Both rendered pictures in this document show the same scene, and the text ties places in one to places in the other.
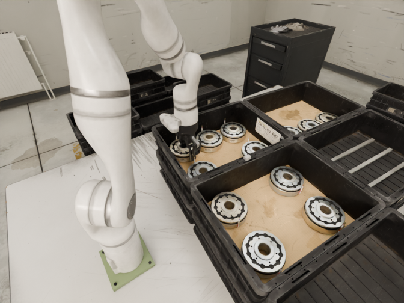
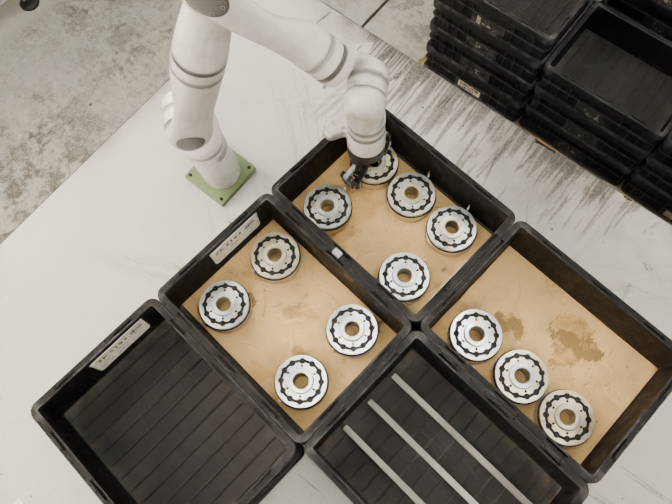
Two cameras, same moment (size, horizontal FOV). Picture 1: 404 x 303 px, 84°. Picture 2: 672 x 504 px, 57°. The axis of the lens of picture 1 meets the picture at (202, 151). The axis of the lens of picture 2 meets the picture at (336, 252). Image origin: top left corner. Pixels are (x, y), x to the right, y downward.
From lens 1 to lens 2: 0.94 m
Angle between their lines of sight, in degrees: 48
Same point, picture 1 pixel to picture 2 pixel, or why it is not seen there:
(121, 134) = (186, 95)
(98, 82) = (176, 53)
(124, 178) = (181, 121)
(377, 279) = (230, 442)
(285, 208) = (303, 334)
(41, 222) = (240, 54)
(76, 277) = not seen: hidden behind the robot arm
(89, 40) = (191, 21)
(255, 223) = (268, 296)
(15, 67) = not seen: outside the picture
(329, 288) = (207, 383)
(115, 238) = not seen: hidden behind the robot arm
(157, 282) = (205, 217)
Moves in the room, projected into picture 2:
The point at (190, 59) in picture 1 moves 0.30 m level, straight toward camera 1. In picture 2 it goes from (351, 95) to (172, 153)
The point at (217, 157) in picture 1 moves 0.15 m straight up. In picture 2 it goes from (380, 222) to (383, 192)
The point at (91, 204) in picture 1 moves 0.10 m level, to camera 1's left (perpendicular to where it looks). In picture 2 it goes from (166, 108) to (156, 66)
